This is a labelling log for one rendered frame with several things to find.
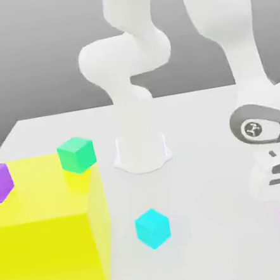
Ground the small cyan cube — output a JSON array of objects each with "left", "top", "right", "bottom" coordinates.
[{"left": 132, "top": 206, "right": 174, "bottom": 253}]

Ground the small green cube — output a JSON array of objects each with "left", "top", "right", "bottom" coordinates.
[{"left": 54, "top": 134, "right": 99, "bottom": 177}]

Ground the large yellow box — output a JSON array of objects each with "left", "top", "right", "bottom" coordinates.
[{"left": 0, "top": 146, "right": 122, "bottom": 280}]

